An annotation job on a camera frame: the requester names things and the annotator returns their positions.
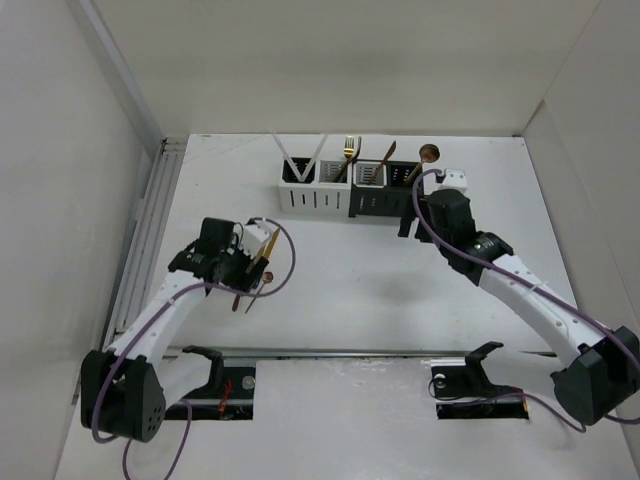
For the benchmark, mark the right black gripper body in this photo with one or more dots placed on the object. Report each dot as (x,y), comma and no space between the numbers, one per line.
(424,207)

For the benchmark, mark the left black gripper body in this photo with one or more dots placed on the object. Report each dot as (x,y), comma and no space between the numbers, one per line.
(236,261)

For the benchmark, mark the small copper spoon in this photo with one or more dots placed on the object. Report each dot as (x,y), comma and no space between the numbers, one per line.
(267,278)

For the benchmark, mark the large copper spoon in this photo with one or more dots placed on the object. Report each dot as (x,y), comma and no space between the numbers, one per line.
(428,153)

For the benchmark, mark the copper knife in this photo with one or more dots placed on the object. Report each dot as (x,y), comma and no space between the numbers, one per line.
(383,162)

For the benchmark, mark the white chopstick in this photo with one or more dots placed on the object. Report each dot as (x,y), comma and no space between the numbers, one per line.
(287,155)
(314,158)

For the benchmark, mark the gold knife green handle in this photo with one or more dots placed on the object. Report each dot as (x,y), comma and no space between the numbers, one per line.
(269,249)

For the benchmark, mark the gold fork green handle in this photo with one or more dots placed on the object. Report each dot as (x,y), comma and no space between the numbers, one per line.
(351,150)

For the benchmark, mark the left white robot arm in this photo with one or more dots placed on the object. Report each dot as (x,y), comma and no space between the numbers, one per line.
(126,389)

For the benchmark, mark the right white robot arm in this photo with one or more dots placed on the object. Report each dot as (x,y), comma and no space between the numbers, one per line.
(593,369)

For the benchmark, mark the black utensil caddy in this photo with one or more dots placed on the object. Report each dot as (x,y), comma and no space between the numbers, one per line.
(380,202)

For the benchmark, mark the white insert bin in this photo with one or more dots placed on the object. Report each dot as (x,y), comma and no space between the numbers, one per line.
(369,174)

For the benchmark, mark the grey insert bin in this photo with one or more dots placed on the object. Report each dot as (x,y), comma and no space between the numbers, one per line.
(331,171)

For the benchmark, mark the white utensil caddy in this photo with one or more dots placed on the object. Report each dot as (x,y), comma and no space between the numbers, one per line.
(323,199)

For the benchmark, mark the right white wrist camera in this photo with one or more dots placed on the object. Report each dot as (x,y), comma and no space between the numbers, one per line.
(452,179)

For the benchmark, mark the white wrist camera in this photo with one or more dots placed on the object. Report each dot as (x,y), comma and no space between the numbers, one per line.
(255,235)
(452,179)

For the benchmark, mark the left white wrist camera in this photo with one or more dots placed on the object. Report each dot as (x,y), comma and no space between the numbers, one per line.
(255,235)

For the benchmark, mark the aluminium rail frame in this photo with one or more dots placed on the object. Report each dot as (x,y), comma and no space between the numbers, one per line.
(133,286)

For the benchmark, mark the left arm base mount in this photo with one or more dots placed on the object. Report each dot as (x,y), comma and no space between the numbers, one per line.
(225,387)

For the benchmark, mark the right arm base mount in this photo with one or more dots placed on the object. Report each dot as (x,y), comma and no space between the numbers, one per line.
(463,391)

